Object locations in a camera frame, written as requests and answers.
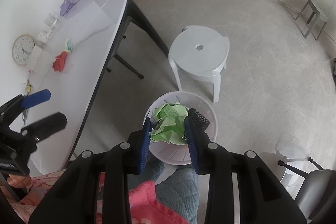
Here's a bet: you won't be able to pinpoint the red paper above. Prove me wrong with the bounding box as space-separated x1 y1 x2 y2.
52 51 68 72

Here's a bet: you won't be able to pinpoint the yellow blue paper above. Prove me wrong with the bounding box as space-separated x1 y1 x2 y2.
64 39 73 53

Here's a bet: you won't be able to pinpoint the black foam net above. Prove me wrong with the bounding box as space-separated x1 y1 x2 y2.
187 107 211 136

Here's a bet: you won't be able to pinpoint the green paper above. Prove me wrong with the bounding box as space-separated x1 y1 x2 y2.
150 101 189 146

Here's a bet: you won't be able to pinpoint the pink white trash bin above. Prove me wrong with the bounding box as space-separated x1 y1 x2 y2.
145 92 218 165

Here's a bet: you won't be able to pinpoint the person's left hand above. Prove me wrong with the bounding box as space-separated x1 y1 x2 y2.
7 174 31 189

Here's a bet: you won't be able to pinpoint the keys with yellow tag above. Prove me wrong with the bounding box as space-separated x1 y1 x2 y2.
21 80 33 96

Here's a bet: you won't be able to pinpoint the white box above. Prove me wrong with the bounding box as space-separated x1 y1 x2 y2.
26 46 43 72

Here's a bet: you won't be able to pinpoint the white mug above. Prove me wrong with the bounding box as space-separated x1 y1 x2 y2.
38 31 51 43

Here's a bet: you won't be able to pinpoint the clear glass cup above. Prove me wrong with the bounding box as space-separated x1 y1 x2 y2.
43 12 61 29

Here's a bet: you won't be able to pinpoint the white plastic stool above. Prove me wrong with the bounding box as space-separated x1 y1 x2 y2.
168 25 230 103

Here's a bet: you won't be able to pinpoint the grey metal stool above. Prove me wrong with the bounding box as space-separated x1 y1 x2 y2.
295 0 329 41

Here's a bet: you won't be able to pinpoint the round wall clock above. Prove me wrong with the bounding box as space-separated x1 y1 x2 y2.
11 34 35 67

